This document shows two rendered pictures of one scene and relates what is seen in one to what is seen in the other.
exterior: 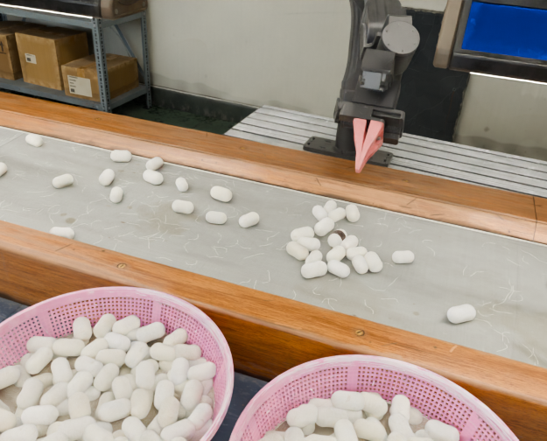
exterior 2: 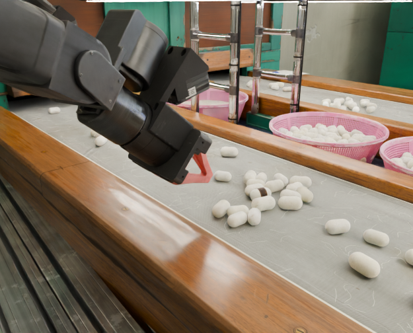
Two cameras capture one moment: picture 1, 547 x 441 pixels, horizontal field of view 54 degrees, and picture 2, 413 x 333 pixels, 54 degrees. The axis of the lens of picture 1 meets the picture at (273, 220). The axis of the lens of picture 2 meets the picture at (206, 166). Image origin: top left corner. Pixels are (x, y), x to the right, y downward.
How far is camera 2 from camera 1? 1.21 m
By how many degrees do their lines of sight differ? 118
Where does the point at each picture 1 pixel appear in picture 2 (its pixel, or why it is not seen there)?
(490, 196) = (79, 180)
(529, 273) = not seen: hidden behind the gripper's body
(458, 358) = (262, 136)
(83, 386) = not seen: outside the picture
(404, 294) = (245, 168)
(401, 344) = (284, 142)
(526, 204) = (67, 169)
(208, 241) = (385, 227)
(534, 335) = not seen: hidden behind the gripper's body
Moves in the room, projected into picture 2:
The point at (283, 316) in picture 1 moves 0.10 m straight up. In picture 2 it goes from (343, 158) to (350, 106)
